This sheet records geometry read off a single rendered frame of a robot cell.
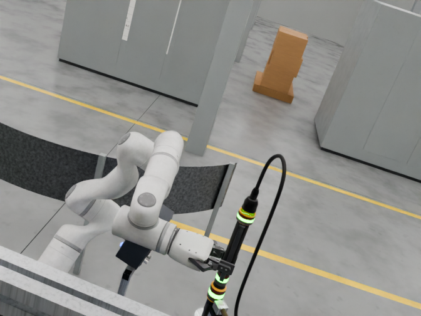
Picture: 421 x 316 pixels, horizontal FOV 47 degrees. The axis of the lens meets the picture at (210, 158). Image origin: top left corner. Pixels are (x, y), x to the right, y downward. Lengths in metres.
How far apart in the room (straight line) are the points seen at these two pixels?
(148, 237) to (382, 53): 6.30
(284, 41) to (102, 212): 7.63
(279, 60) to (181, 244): 8.19
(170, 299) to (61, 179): 1.17
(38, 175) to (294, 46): 6.72
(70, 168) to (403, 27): 5.29
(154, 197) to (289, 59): 8.19
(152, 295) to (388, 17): 5.10
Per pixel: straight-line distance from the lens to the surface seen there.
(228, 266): 1.25
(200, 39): 7.25
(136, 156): 1.64
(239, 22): 5.42
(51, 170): 3.29
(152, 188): 1.24
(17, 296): 0.49
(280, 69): 9.34
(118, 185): 1.76
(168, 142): 1.49
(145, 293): 3.63
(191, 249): 1.24
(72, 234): 1.90
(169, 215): 2.18
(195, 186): 3.45
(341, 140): 7.56
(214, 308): 1.32
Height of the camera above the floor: 2.37
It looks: 24 degrees down
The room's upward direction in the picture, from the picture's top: 18 degrees clockwise
